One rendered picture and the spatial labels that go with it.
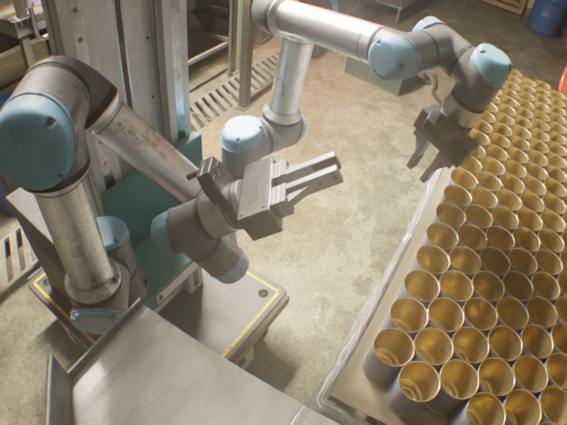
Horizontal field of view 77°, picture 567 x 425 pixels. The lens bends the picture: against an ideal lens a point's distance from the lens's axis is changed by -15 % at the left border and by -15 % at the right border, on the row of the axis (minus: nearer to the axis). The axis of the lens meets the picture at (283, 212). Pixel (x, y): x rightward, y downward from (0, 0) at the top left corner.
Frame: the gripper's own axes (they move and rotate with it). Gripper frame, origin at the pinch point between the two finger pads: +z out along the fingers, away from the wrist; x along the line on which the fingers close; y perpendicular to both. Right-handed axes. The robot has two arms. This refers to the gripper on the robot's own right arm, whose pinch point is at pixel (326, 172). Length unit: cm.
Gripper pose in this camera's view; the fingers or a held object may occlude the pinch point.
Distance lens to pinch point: 62.1
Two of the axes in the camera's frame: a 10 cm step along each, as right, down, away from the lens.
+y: 4.6, 6.5, 6.0
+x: -0.2, 6.8, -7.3
